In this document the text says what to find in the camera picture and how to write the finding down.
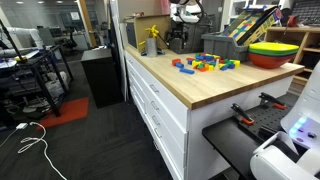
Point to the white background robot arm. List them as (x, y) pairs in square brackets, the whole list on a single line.
[(23, 33)]

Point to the black office chair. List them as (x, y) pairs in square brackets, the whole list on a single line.
[(70, 41)]

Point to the black keyboard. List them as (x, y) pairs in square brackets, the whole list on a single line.
[(306, 11)]

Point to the wooden pillar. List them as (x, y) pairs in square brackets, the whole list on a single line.
[(87, 23)]

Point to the red floor mat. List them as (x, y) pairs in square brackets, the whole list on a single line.
[(66, 111)]

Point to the black cabinet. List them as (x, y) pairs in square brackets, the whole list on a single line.
[(100, 76)]

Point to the red tool on shelf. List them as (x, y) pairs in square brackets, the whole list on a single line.
[(292, 20)]

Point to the metal cup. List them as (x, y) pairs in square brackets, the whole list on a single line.
[(151, 47)]

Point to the green plastic bowl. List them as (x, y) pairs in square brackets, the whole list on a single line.
[(271, 53)]

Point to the gray fabric basket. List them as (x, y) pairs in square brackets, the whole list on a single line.
[(196, 40)]

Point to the yellow plastic bowl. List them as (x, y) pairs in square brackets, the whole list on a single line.
[(273, 46)]

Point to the green wooden block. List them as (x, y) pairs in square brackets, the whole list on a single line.
[(228, 62), (200, 66)]

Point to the gray plastic bin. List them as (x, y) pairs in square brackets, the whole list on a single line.
[(220, 46)]

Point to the red plastic bowl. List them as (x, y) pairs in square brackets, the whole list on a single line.
[(268, 62)]

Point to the long blue rectangular block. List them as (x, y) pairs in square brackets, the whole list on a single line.
[(186, 70)]

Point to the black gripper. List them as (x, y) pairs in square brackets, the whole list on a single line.
[(177, 35)]

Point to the orange red wooden block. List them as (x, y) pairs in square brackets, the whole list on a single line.
[(202, 69)]

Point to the white power adapter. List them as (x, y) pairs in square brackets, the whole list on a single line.
[(22, 126)]

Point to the white drawer cabinet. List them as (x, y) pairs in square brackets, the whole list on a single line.
[(206, 140)]

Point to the white bag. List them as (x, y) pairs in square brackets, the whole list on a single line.
[(56, 83)]

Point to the red rectangular wooden block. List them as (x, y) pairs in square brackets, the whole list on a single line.
[(176, 61)]

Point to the wooden shelf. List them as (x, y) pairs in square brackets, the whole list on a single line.
[(310, 40)]

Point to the black orange spring clamp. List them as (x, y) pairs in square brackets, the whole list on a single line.
[(241, 115), (271, 100)]

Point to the black metal cart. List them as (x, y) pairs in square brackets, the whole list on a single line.
[(40, 63)]

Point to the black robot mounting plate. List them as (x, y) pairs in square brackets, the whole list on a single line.
[(230, 140)]

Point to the wide blue wooden block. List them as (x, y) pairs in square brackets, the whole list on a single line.
[(205, 57)]

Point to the wooden blocks cardboard box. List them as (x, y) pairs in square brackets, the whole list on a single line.
[(253, 23)]

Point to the small yellow wooden block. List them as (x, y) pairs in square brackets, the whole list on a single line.
[(210, 67)]

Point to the black tripod pole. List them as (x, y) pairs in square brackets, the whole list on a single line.
[(10, 40)]

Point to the pink sheet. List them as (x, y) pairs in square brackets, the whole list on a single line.
[(165, 6)]

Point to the brown cardboard box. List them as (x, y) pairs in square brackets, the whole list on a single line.
[(150, 26)]

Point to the large yellow wooden block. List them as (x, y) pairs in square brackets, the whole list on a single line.
[(196, 63)]

